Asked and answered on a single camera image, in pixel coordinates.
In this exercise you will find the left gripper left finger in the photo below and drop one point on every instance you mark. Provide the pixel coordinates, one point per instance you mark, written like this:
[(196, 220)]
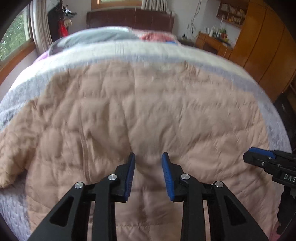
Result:
[(69, 218)]

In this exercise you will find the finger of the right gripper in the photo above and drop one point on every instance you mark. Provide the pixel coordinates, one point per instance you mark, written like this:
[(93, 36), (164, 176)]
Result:
[(260, 161), (262, 152)]

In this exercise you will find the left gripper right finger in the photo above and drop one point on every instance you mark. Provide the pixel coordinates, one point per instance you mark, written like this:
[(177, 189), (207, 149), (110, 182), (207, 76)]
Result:
[(228, 218)]

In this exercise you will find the beige quilted puffer jacket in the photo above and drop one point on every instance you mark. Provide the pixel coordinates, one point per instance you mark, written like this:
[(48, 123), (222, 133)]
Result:
[(89, 119)]

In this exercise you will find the coat rack with clothes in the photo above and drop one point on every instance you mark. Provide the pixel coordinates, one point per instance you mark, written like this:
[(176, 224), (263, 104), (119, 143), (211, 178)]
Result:
[(59, 19)]

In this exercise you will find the grey floral quilted bedspread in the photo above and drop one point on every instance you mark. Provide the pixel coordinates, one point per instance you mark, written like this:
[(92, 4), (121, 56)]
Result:
[(33, 80)]

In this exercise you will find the large wooden wardrobe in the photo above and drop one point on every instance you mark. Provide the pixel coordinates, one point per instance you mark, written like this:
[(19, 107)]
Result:
[(266, 49)]

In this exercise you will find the wooden desk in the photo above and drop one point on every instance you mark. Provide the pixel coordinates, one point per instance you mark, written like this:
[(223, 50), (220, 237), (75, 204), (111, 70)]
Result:
[(213, 45)]

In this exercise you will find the red patterned cloth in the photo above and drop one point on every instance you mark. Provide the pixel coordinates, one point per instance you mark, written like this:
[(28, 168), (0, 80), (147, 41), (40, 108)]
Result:
[(159, 37)]

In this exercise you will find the grey pillow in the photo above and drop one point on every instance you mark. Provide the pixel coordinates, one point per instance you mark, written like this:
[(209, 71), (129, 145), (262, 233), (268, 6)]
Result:
[(90, 36)]

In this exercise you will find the dark wooden headboard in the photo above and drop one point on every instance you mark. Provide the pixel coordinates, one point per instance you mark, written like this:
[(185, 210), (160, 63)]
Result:
[(134, 18)]

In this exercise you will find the striped curtain by headboard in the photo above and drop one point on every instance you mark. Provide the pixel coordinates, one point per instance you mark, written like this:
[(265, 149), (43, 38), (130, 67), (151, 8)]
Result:
[(155, 5)]

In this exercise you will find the beige curtain at left window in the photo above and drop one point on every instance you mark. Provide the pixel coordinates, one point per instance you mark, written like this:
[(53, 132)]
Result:
[(40, 26)]

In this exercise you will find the wall shelf with items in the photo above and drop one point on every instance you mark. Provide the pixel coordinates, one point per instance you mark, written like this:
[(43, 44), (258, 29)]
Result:
[(233, 12)]

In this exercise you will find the left window wooden frame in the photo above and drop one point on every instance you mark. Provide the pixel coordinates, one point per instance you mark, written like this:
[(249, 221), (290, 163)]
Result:
[(17, 42)]

